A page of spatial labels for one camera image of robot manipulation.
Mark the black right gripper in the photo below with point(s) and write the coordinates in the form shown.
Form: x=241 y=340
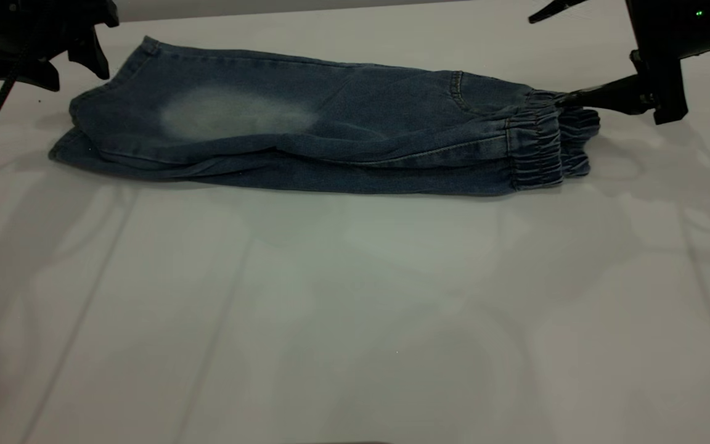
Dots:
x=675 y=31

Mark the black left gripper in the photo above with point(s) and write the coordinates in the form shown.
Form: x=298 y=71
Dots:
x=22 y=28

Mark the blue denim shorts with print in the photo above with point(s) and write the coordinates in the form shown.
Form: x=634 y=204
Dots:
x=392 y=111

